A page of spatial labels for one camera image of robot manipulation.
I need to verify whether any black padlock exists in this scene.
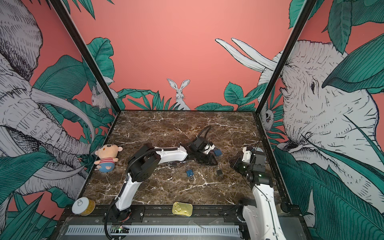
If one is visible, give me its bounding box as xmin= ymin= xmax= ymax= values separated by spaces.
xmin=215 ymin=166 xmax=223 ymax=178

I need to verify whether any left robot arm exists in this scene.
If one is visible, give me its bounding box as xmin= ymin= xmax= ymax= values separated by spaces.
xmin=106 ymin=137 xmax=218 ymax=223

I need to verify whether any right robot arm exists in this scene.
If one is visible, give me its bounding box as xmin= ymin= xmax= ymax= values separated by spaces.
xmin=231 ymin=146 xmax=286 ymax=240

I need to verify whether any gold tin can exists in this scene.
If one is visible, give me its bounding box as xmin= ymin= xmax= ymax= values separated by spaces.
xmin=172 ymin=202 xmax=193 ymax=217

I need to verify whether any plush doll toy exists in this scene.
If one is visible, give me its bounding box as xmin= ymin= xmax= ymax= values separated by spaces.
xmin=94 ymin=144 xmax=123 ymax=173

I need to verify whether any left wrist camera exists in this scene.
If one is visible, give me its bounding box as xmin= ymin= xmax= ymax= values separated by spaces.
xmin=203 ymin=144 xmax=216 ymax=155

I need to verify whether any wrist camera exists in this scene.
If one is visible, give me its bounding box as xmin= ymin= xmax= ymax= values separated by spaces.
xmin=242 ymin=146 xmax=253 ymax=164
xmin=203 ymin=144 xmax=216 ymax=155

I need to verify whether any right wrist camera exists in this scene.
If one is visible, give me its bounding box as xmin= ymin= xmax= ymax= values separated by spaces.
xmin=242 ymin=146 xmax=253 ymax=164

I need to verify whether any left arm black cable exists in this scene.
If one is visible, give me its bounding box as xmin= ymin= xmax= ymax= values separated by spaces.
xmin=196 ymin=125 xmax=213 ymax=139

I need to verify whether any white perforated rail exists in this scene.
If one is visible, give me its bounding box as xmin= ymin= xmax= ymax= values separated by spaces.
xmin=64 ymin=225 xmax=241 ymax=237

